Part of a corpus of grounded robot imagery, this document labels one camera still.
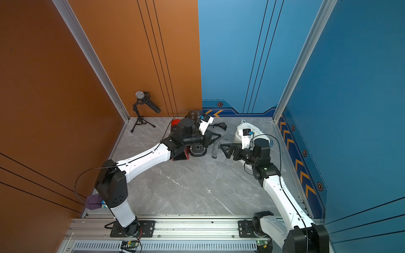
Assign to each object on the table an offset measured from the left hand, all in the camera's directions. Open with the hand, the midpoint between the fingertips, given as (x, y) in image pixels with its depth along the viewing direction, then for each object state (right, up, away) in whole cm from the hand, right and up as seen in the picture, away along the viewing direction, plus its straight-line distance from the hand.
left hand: (220, 134), depth 75 cm
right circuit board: (+19, -51, -3) cm, 55 cm away
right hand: (+3, -6, +1) cm, 7 cm away
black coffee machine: (-13, -11, +24) cm, 29 cm away
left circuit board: (-42, -52, -3) cm, 67 cm away
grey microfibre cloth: (+4, -1, +2) cm, 4 cm away
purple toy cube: (-63, -34, +2) cm, 71 cm away
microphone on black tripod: (-48, +22, +25) cm, 58 cm away
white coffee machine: (+16, 0, -8) cm, 18 cm away
